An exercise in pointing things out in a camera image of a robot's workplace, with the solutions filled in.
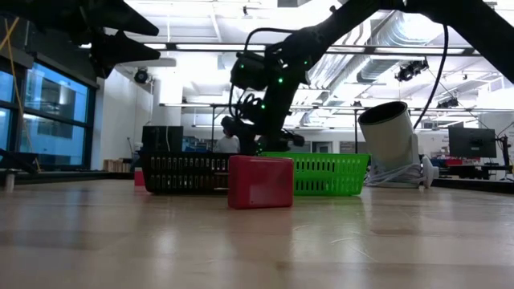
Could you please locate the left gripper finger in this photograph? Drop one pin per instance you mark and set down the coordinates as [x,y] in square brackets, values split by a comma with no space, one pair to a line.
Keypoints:
[120,48]
[128,22]

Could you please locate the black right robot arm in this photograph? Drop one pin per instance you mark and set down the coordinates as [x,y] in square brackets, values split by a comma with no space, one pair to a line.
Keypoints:
[321,32]

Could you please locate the black ceiling spotlight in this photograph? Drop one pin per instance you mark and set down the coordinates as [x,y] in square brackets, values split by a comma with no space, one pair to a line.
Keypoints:
[407,72]
[141,76]

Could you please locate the person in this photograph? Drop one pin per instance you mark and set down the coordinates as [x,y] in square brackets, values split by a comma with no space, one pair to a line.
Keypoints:
[229,145]

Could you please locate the red rectangular power adapter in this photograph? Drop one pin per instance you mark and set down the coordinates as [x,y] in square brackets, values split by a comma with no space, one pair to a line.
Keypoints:
[260,182]

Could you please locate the green slotted plastic basket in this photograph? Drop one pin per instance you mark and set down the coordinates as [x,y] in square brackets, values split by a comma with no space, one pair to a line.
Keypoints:
[333,174]

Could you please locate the long overhead light bar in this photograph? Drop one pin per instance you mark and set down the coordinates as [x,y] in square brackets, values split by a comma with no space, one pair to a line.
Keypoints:
[201,47]

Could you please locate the large glass window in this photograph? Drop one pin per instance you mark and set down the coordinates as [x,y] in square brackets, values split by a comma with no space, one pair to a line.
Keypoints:
[56,120]

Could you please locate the black computer monitor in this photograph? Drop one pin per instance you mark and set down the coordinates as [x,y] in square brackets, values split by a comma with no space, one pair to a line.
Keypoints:
[160,138]
[471,142]

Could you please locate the black slotted plastic basket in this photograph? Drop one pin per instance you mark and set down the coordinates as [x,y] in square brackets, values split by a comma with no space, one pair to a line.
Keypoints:
[180,172]

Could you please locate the white cylindrical container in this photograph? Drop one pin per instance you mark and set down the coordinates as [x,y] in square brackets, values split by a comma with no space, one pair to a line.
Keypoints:
[387,136]

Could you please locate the wooden crate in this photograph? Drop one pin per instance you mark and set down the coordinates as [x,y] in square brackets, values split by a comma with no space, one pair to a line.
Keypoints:
[116,165]

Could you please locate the dark background desk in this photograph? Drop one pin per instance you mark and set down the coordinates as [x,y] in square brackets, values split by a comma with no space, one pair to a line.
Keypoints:
[474,170]

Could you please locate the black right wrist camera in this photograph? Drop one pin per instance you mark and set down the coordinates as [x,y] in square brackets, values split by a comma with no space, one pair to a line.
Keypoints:
[249,72]

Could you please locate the black background rig frame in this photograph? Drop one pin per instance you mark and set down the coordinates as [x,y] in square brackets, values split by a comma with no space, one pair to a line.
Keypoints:
[192,106]

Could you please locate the silver ventilation duct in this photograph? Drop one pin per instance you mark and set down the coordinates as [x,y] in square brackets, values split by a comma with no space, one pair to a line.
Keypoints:
[395,40]

